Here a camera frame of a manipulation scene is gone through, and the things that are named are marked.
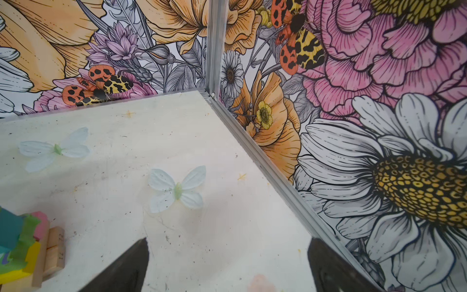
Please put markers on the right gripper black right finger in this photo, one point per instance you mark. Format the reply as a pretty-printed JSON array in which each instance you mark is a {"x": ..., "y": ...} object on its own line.
[{"x": 332, "y": 273}]

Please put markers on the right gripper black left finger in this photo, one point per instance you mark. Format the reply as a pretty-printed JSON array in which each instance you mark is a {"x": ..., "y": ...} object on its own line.
[{"x": 125, "y": 274}]

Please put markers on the yellow rectangular block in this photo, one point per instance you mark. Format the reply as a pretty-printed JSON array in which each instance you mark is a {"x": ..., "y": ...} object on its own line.
[{"x": 23, "y": 270}]

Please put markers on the pink rectangular block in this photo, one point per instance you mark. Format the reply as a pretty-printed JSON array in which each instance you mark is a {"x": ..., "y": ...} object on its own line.
[{"x": 41, "y": 230}]

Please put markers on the natural wood block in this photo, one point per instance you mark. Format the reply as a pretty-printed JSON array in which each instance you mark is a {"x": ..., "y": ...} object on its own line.
[
  {"x": 30, "y": 278},
  {"x": 55, "y": 253}
]

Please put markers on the green rectangular block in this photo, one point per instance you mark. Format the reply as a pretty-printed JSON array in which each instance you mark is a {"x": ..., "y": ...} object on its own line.
[{"x": 25, "y": 239}]

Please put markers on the teal cube block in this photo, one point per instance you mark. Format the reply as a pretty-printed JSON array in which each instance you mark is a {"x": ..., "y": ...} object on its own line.
[{"x": 11, "y": 227}]

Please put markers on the green owl toy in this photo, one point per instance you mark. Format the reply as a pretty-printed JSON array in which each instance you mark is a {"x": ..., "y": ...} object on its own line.
[{"x": 9, "y": 264}]

